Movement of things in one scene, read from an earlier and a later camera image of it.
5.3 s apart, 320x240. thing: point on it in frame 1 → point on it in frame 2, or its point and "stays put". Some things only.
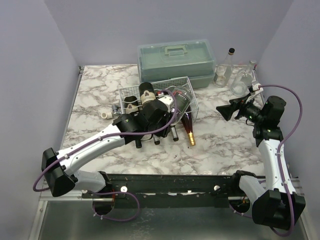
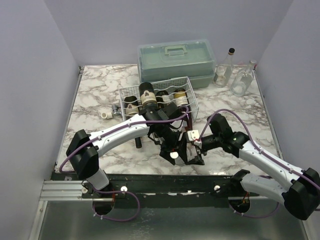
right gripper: [238, 108] → [195, 152]
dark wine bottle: [147, 92] stays put
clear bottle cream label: [223, 71] stays put
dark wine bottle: [131, 106] stays put
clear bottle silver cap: [243, 77] stays put
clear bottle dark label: [183, 99] → [186, 152]
